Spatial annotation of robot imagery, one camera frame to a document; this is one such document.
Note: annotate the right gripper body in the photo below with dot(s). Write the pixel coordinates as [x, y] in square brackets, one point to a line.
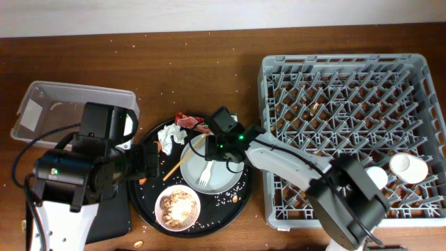
[215, 147]

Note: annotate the black rectangular tray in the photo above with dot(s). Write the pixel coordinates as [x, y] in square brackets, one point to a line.
[111, 216]

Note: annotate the red snack wrapper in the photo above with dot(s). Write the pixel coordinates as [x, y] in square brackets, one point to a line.
[192, 122]

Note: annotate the nut on table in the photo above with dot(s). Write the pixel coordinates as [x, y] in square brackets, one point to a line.
[138, 244]

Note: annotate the orange carrot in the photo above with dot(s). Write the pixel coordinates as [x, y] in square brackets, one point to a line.
[143, 181]

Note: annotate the clear plastic bin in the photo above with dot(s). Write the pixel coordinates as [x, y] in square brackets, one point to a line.
[52, 108]

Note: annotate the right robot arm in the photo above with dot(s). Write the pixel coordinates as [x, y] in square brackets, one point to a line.
[346, 200]

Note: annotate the white plastic fork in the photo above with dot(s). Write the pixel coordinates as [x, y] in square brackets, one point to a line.
[205, 175]

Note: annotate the round black tray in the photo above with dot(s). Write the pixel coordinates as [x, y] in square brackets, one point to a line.
[217, 211]

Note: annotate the white bowl with food scraps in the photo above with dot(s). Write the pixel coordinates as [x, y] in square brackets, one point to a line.
[177, 208]

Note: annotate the small white cup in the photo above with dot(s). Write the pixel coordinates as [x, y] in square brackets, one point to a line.
[409, 168]

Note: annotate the blue plastic cup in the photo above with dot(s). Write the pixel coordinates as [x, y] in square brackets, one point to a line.
[378, 176]

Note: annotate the grey plastic dishwasher rack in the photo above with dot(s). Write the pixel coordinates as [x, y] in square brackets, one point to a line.
[371, 106]

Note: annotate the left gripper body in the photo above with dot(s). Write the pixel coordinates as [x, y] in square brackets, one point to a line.
[136, 164]

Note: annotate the grey plate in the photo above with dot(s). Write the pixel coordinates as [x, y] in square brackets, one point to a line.
[221, 179]

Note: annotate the wooden chopstick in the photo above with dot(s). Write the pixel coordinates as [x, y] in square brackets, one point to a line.
[182, 160]

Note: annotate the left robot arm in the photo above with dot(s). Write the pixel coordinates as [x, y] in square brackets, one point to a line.
[68, 183]

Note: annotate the crumpled white tissue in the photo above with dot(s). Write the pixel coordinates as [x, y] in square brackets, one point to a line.
[169, 135]

